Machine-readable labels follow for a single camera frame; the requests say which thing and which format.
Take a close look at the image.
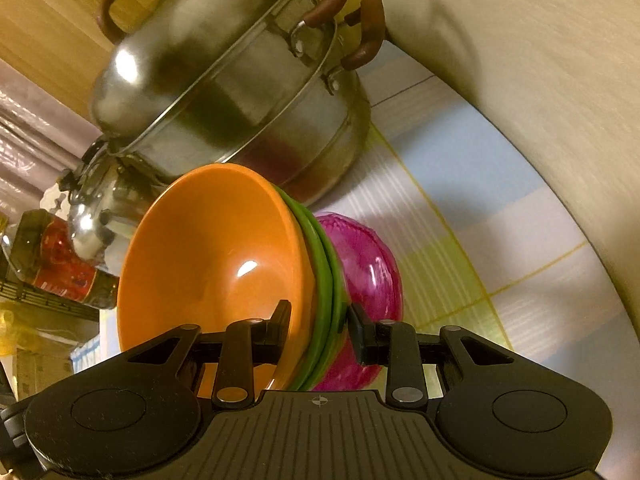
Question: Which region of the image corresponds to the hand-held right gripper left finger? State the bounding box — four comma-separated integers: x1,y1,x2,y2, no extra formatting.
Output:
127,300,293,408

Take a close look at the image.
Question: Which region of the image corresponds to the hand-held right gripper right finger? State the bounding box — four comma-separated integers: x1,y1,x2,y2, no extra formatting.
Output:
347,304,513,406

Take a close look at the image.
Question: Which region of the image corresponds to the pink translucent patterned bowl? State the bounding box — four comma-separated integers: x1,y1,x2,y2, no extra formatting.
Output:
310,212,405,392

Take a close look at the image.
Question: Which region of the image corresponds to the green plate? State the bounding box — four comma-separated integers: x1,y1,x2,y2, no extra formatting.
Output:
300,210,347,392
272,185,335,392

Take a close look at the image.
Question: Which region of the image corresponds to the orange bowl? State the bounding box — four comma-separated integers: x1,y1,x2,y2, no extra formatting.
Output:
116,163,317,392

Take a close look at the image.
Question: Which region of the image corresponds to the checkered pastel tablecloth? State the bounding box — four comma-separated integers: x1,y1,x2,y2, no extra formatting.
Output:
70,40,613,480

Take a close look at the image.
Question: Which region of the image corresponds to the stainless steel kettle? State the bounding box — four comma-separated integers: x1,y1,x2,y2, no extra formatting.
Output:
57,137,168,273

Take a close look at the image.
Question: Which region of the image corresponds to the dark cooking oil bottle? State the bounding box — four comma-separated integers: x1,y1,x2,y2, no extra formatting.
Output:
2,209,123,311

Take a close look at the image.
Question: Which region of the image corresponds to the stainless steel steamer pot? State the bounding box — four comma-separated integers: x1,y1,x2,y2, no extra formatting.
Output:
89,0,386,206

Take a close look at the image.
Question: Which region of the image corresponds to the yellow plastic bag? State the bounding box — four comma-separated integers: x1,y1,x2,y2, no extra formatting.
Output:
0,307,37,357

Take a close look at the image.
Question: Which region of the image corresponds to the translucent plastic sheet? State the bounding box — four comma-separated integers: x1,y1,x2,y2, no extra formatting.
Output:
0,59,103,203

